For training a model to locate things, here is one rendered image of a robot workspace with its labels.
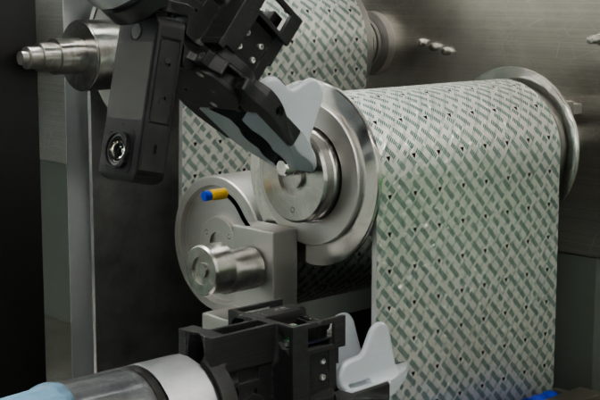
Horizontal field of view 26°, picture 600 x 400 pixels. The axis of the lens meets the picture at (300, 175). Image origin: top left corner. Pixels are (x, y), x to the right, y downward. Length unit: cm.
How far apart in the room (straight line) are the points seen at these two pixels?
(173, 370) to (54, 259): 113
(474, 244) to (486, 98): 13
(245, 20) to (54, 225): 111
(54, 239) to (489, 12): 89
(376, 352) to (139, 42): 30
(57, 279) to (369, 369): 105
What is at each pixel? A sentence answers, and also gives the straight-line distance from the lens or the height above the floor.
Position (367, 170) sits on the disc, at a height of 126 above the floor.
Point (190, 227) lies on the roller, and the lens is 117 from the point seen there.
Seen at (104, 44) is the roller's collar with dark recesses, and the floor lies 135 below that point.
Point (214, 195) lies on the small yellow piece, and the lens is 104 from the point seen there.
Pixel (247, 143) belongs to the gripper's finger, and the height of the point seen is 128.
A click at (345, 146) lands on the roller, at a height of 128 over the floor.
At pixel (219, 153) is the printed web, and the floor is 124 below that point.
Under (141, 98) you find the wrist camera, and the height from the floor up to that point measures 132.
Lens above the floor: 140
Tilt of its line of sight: 8 degrees down
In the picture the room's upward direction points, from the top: straight up
